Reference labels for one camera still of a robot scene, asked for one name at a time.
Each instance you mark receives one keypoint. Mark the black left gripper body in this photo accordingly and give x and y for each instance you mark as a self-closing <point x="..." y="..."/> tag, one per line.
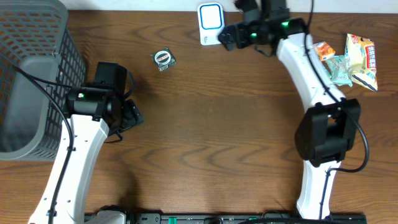
<point x="132" y="114"/>

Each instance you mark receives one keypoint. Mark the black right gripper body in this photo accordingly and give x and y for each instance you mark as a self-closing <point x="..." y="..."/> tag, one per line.
<point x="242" y="33"/>

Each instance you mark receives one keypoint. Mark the small orange juice box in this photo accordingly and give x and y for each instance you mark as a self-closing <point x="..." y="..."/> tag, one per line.
<point x="324" y="51"/>

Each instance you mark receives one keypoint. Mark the dark green round-label packet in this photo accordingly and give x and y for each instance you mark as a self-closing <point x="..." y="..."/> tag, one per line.
<point x="163" y="59"/>

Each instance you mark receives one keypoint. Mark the teal candy wrapper packet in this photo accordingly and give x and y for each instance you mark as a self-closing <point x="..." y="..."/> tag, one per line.
<point x="339" y="73"/>

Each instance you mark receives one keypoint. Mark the large white snack bag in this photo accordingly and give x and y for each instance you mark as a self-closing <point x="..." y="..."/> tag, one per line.
<point x="360" y="55"/>

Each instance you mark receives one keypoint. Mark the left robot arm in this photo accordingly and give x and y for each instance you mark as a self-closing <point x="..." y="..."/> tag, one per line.
<point x="93" y="112"/>

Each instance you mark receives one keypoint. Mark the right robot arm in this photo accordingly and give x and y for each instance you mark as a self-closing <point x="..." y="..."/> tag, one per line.
<point x="330" y="122"/>

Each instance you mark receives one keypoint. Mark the white barcode scanner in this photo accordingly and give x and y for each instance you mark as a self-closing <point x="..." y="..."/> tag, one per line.
<point x="211" y="22"/>

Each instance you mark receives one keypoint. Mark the grey plastic mesh basket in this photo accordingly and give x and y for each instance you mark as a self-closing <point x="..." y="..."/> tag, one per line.
<point x="35" y="38"/>

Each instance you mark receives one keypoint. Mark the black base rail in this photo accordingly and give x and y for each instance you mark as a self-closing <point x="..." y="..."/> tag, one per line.
<point x="112" y="216"/>

